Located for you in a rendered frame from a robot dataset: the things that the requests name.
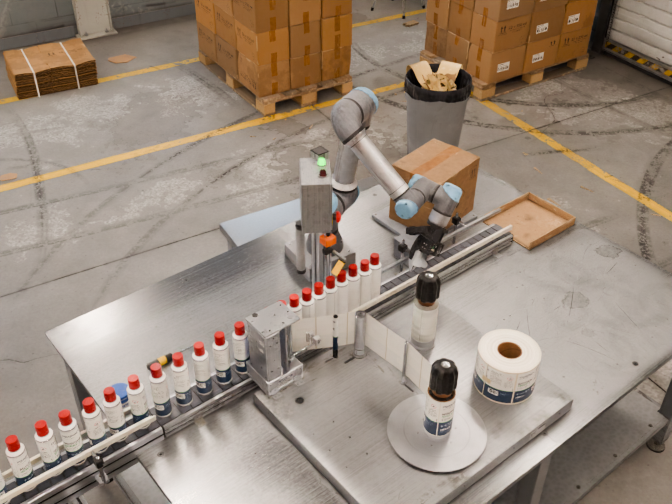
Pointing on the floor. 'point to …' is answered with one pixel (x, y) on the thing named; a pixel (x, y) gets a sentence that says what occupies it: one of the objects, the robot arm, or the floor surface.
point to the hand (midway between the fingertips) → (410, 267)
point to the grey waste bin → (433, 122)
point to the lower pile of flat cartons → (50, 68)
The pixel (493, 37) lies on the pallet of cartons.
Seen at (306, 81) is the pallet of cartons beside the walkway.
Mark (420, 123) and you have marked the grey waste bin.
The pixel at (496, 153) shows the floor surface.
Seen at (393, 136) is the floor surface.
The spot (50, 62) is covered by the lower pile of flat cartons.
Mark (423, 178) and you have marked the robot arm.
